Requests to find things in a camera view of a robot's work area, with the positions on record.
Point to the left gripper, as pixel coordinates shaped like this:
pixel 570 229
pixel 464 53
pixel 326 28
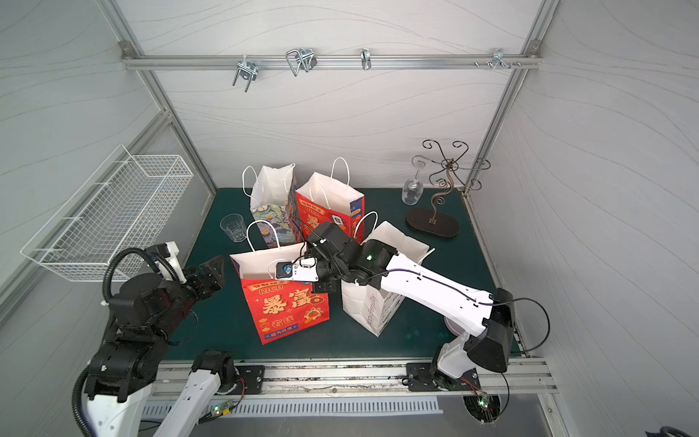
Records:
pixel 198 278

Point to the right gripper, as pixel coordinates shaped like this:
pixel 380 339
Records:
pixel 318 257

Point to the red paper bag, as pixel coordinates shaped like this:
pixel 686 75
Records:
pixel 332 199
pixel 279 307

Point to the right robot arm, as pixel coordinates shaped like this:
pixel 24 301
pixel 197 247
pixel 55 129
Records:
pixel 390 261

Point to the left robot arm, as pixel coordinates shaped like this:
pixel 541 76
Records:
pixel 148 295

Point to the white paper bag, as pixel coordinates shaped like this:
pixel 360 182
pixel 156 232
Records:
pixel 373 308

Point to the floral paper bag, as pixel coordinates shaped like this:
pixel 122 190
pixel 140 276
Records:
pixel 272 203

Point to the scrolled metal glass rack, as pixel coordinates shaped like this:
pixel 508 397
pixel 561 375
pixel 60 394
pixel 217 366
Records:
pixel 446 179

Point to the wine glass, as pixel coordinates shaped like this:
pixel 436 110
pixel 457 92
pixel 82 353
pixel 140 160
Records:
pixel 412 190

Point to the pink bowl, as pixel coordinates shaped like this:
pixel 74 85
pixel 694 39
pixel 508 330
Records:
pixel 453 327

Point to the white vent grille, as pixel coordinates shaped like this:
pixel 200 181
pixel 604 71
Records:
pixel 337 407

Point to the metal hook clamp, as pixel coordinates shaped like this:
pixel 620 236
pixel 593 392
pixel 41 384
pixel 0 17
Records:
pixel 247 73
pixel 498 61
pixel 301 59
pixel 365 59

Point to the leftmost metal hook clamp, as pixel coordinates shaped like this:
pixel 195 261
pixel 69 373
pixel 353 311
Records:
pixel 247 73

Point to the rightmost metal hook clamp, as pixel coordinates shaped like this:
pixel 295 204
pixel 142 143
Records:
pixel 498 61

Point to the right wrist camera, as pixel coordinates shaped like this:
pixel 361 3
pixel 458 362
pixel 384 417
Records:
pixel 302 270

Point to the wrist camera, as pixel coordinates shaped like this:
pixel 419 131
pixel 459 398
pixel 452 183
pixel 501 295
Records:
pixel 168 251
pixel 302 270

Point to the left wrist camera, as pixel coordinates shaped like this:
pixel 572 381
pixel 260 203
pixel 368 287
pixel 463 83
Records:
pixel 168 251

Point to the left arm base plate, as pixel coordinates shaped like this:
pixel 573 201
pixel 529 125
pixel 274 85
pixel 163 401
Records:
pixel 250 379

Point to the white wire basket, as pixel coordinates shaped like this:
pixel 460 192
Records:
pixel 126 202

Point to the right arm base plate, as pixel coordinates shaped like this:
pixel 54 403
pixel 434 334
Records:
pixel 424 376

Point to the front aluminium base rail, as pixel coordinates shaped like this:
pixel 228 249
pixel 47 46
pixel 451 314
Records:
pixel 375 378

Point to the horizontal aluminium rail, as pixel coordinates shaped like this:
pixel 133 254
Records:
pixel 325 62

